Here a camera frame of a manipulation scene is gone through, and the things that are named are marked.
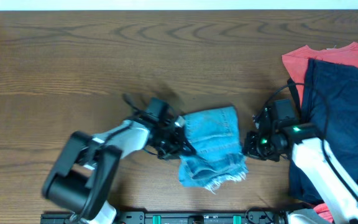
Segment dark navy garment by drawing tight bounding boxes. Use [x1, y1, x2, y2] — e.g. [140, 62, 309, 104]
[288, 58, 358, 205]

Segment black garment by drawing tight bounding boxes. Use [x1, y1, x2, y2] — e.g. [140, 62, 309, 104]
[287, 78, 301, 111]

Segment right black cable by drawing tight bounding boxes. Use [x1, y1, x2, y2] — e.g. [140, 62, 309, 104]
[253, 82, 358, 223]

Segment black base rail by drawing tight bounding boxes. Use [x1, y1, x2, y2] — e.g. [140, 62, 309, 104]
[40, 210, 288, 224]

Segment red t-shirt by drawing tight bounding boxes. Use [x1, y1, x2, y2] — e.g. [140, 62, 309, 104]
[282, 42, 358, 103]

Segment left black cable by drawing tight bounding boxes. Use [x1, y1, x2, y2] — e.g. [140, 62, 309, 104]
[73, 93, 180, 224]

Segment light blue denim jeans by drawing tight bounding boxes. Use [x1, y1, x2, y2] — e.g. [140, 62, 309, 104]
[178, 106, 248, 192]

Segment black cable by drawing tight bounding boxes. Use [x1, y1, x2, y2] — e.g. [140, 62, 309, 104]
[253, 82, 358, 223]
[73, 93, 180, 224]

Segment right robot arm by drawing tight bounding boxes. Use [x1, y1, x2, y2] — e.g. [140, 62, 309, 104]
[243, 100, 358, 223]

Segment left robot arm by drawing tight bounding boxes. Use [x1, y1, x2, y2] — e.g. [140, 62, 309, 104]
[42, 98, 196, 223]

